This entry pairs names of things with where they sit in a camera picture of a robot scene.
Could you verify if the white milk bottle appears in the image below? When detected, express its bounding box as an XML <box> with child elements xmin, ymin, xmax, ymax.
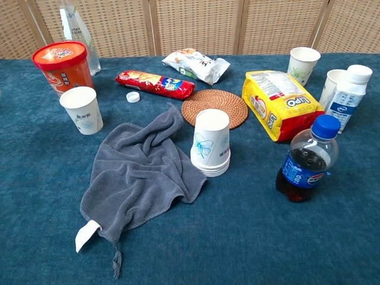
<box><xmin>325</xmin><ymin>64</ymin><xmax>373</xmax><ymax>134</ymax></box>

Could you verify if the grey microfibre towel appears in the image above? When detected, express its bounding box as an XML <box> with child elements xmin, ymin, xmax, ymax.
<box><xmin>75</xmin><ymin>102</ymin><xmax>208</xmax><ymax>279</ymax></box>

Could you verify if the yellow Lipo biscuit bag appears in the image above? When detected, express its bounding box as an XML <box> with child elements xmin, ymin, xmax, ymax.
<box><xmin>241</xmin><ymin>70</ymin><xmax>325</xmax><ymax>143</ymax></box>

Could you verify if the Pepsi cola bottle blue cap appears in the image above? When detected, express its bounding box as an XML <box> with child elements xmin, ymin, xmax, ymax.
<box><xmin>275</xmin><ymin>114</ymin><xmax>341</xmax><ymax>204</ymax></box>

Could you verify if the wicker folding screen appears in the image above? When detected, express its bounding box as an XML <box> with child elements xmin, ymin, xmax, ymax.
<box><xmin>0</xmin><ymin>0</ymin><xmax>380</xmax><ymax>60</ymax></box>

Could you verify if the plain white paper cup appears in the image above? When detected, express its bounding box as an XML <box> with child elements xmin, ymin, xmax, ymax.
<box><xmin>319</xmin><ymin>69</ymin><xmax>348</xmax><ymax>111</ymax></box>

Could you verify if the round woven rattan coaster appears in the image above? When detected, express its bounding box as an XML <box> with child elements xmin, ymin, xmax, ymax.
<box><xmin>181</xmin><ymin>89</ymin><xmax>249</xmax><ymax>131</ymax></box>

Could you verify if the paper cup green flower print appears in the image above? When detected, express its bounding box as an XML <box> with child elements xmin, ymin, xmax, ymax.
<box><xmin>287</xmin><ymin>46</ymin><xmax>322</xmax><ymax>87</ymax></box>

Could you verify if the tall clear bottle black cap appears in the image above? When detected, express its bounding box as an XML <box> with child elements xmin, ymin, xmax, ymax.
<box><xmin>59</xmin><ymin>0</ymin><xmax>102</xmax><ymax>77</ymax></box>

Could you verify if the white paper cup blue print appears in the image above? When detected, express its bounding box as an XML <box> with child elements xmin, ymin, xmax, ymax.
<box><xmin>59</xmin><ymin>86</ymin><xmax>104</xmax><ymax>136</ymax></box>

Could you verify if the white snack bag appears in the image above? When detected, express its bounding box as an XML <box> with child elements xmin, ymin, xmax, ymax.
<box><xmin>161</xmin><ymin>47</ymin><xmax>231</xmax><ymax>86</ymax></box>

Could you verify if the stack of inverted paper cups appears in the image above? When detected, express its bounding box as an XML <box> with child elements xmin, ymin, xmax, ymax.
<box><xmin>190</xmin><ymin>108</ymin><xmax>232</xmax><ymax>178</ymax></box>

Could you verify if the red cracker pack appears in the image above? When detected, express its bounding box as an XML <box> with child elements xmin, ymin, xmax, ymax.
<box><xmin>115</xmin><ymin>69</ymin><xmax>196</xmax><ymax>100</ymax></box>

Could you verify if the orange instant noodle tub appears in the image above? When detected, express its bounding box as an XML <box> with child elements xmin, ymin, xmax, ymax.
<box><xmin>31</xmin><ymin>40</ymin><xmax>95</xmax><ymax>98</ymax></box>

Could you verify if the teal tablecloth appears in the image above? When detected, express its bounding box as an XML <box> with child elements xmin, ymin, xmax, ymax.
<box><xmin>0</xmin><ymin>53</ymin><xmax>380</xmax><ymax>285</ymax></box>

